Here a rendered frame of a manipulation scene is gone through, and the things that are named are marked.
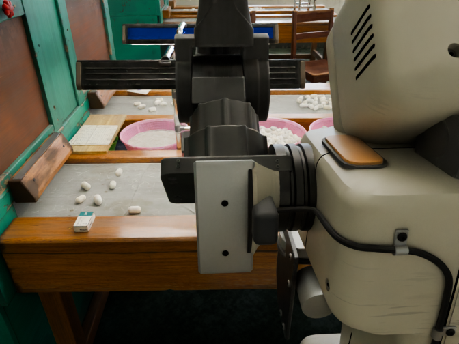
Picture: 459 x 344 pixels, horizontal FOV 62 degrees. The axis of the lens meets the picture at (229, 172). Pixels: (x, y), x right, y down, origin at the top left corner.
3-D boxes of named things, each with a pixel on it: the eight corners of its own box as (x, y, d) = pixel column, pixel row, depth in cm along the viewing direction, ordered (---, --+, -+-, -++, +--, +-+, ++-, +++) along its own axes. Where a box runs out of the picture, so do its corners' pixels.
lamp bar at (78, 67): (305, 89, 104) (308, 63, 101) (76, 91, 103) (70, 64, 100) (300, 80, 111) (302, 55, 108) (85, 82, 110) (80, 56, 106)
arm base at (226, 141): (158, 173, 33) (296, 170, 34) (161, 94, 36) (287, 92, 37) (170, 203, 41) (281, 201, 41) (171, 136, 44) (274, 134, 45)
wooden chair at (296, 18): (307, 127, 337) (320, 17, 291) (283, 110, 371) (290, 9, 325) (348, 119, 352) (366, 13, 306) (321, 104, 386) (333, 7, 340)
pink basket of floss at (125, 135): (205, 154, 149) (205, 132, 144) (147, 179, 133) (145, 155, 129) (166, 134, 166) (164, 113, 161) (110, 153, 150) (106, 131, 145)
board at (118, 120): (106, 153, 131) (106, 151, 130) (62, 154, 130) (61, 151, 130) (127, 117, 159) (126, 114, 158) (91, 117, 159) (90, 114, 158)
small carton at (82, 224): (88, 232, 95) (87, 225, 94) (74, 232, 95) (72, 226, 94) (95, 217, 100) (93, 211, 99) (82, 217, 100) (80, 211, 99)
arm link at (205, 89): (192, 117, 37) (246, 115, 38) (191, 34, 41) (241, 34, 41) (196, 155, 46) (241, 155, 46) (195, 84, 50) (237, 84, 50)
